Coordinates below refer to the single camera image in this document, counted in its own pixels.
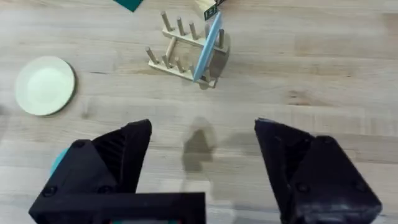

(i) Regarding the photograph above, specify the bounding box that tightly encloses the green board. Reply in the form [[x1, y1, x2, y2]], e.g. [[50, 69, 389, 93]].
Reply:
[[112, 0, 144, 12]]

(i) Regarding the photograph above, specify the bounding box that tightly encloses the blue plate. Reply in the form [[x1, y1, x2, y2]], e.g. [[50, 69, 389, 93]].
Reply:
[[192, 11, 223, 83]]

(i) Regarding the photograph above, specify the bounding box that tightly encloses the wooden peg dish rack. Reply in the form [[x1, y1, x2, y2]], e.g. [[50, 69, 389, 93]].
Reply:
[[145, 11, 230, 89]]

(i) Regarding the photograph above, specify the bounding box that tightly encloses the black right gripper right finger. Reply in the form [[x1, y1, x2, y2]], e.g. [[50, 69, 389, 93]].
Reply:
[[254, 118, 383, 224]]

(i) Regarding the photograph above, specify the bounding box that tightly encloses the pale green plate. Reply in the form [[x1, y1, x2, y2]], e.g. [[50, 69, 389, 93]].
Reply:
[[14, 55, 76, 117]]

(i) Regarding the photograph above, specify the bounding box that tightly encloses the teal plate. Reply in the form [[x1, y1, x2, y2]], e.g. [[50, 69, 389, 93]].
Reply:
[[49, 147, 70, 177]]

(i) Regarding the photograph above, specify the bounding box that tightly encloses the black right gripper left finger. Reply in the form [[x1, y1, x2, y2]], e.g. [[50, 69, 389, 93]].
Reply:
[[39, 118, 153, 198]]

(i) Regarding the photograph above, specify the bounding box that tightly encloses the cardboard box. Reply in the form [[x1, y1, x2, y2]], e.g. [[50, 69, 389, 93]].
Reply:
[[195, 0, 226, 21]]

